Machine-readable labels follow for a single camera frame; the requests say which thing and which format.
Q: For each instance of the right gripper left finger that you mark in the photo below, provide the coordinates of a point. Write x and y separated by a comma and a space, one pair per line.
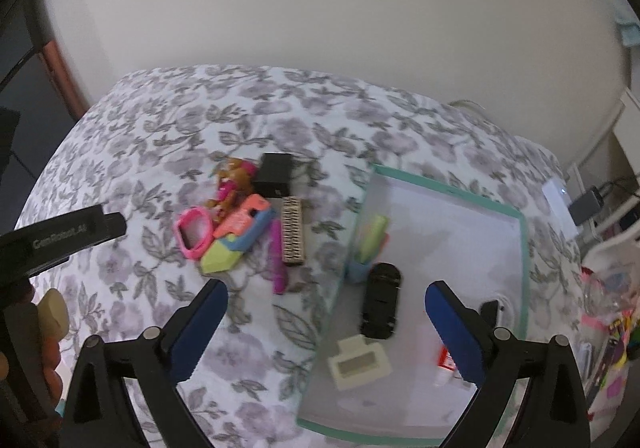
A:
188, 332

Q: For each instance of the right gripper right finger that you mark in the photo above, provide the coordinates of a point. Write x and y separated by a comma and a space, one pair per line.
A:
462, 331

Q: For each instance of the red white glue bottle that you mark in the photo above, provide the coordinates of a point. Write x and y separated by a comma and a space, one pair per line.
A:
446, 369

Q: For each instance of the pink toy wristwatch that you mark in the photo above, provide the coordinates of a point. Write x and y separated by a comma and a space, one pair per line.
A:
194, 231

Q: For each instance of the cream plastic hair clip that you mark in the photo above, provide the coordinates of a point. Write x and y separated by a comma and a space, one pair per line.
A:
358, 363

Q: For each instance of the colourful foam puzzle piece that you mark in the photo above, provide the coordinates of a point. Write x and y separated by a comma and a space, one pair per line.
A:
368, 247

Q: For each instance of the patterned beige black bar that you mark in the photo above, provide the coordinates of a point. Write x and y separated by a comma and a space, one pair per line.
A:
292, 231

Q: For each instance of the brown pink puppy figurine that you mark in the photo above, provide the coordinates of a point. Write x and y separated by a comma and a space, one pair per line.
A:
235, 181

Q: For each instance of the person's hand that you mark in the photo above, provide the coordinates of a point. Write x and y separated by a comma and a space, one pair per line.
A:
53, 322

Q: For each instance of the teal rimmed white tray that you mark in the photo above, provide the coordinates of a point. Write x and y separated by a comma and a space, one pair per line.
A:
435, 232

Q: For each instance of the floral grey white blanket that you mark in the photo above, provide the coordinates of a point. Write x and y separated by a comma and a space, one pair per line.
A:
151, 148

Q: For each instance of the grey power adapter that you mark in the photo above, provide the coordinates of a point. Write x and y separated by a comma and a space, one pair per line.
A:
586, 206

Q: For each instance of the black cube box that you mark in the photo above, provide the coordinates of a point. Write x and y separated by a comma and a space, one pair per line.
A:
274, 175

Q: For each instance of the white plastic furniture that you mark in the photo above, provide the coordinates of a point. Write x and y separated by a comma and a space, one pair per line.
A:
610, 162

